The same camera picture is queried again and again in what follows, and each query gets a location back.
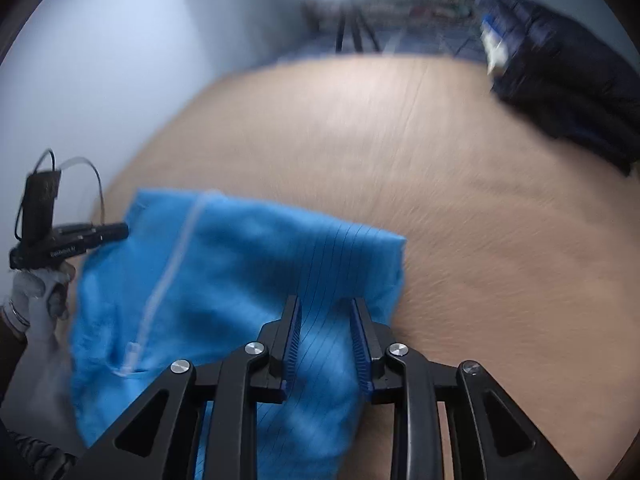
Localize blue work jacket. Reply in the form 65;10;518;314
70;190;406;479

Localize folded dark navy clothes stack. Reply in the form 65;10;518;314
480;0;639;176

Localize left white gloved hand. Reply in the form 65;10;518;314
2;262;76;340

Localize tan bed blanket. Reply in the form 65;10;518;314
106;56;639;479

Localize blue white patterned sheet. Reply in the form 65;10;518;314
276;24;487;64

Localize black lamp tripod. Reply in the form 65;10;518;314
335;2;382;54

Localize floral folded quilts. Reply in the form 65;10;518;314
304;0;482;32

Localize black camera box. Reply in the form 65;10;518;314
22;170;62;246

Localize black cable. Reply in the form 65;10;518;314
13;148;106;241

